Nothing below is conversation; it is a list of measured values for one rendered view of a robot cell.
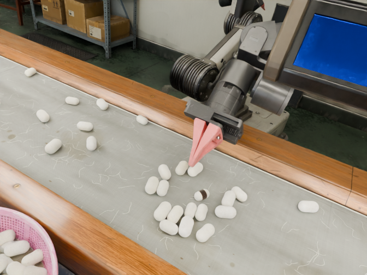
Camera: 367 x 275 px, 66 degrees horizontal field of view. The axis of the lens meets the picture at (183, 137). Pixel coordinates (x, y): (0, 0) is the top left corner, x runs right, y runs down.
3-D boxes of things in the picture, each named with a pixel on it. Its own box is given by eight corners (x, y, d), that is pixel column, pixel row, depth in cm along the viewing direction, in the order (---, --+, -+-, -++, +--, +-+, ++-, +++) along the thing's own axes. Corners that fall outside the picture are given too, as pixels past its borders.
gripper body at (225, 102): (238, 130, 45) (258, 91, 46) (183, 107, 48) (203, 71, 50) (238, 142, 51) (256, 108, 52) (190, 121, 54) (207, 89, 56)
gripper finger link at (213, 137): (199, 167, 44) (226, 117, 46) (161, 148, 46) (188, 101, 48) (205, 175, 50) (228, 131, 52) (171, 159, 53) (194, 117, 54)
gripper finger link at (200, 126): (213, 174, 43) (240, 122, 45) (173, 154, 46) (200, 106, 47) (217, 181, 50) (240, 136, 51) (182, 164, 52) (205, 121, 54)
